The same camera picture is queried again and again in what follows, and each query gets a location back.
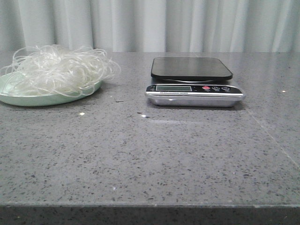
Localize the translucent white vermicelli bundle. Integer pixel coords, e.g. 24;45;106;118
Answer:
0;45;121;98

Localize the black silver kitchen scale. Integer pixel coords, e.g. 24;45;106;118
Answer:
145;57;245;107

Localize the white pleated curtain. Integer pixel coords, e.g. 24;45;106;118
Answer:
0;0;300;52

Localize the pale green plate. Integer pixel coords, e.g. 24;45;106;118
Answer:
0;72;104;107

